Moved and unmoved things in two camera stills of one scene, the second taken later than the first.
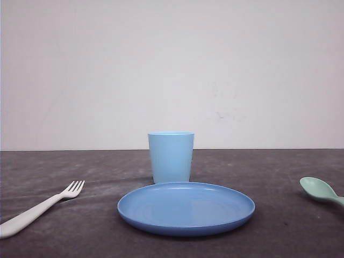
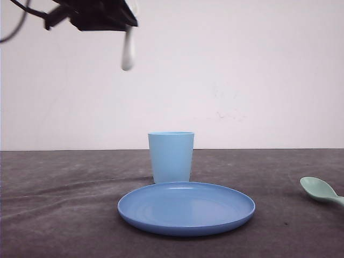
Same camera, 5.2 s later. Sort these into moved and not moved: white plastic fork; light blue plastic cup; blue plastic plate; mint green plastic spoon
Moved: white plastic fork
Not moved: mint green plastic spoon; blue plastic plate; light blue plastic cup
